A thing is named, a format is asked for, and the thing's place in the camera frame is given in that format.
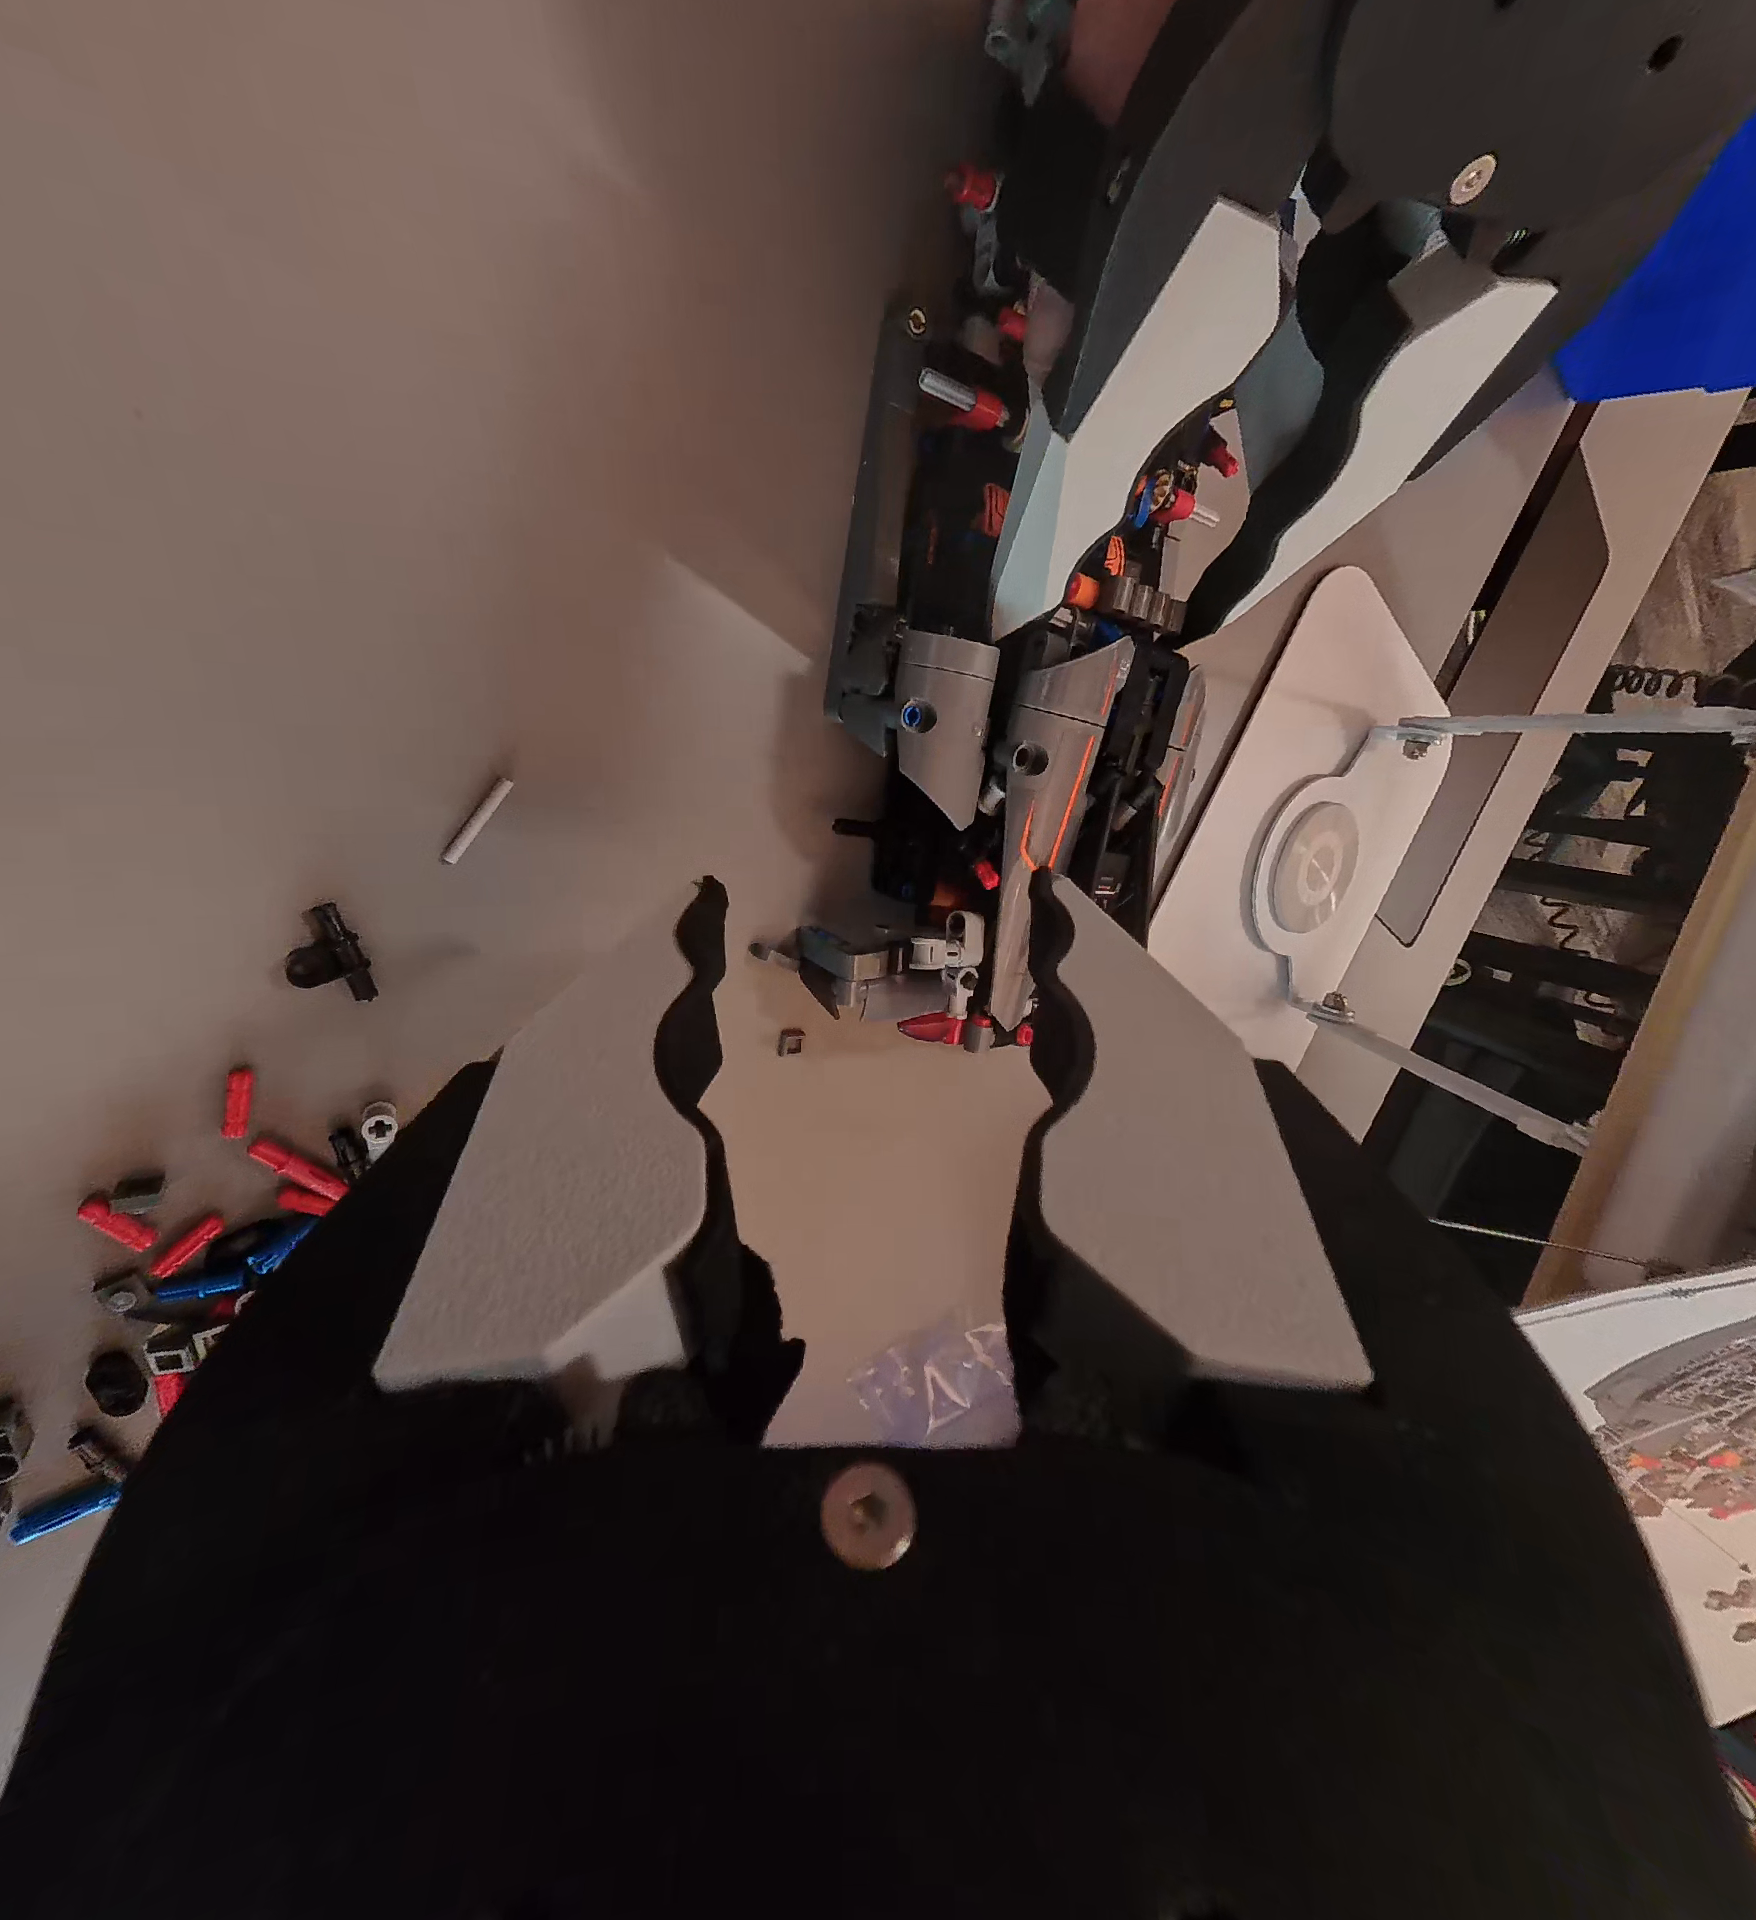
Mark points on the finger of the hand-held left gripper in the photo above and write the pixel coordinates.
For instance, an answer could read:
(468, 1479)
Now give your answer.
(1448, 360)
(1164, 346)

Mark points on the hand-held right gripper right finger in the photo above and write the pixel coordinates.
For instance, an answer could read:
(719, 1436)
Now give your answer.
(1195, 1201)

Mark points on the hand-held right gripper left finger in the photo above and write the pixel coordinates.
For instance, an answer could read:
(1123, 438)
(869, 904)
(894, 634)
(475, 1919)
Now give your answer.
(549, 1184)

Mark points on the large lego car chassis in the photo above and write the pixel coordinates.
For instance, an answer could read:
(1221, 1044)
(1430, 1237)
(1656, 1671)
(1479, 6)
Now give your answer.
(946, 691)

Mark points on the lego instruction booklet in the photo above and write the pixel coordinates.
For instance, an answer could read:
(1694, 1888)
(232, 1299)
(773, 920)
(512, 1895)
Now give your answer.
(1613, 1350)

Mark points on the black lego cross piece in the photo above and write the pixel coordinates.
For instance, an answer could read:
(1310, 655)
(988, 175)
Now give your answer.
(332, 952)

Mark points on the pile of loose lego pieces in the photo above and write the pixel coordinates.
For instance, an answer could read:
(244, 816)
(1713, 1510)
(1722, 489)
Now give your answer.
(188, 1245)

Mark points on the white lego rod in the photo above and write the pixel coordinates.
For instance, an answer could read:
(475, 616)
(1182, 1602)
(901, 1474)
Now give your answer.
(478, 822)

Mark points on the blue storage bin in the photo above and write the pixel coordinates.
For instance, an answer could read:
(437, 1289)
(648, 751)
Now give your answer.
(1719, 270)

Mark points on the clear plastic wrapper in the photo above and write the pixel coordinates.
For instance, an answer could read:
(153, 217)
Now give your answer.
(938, 1381)

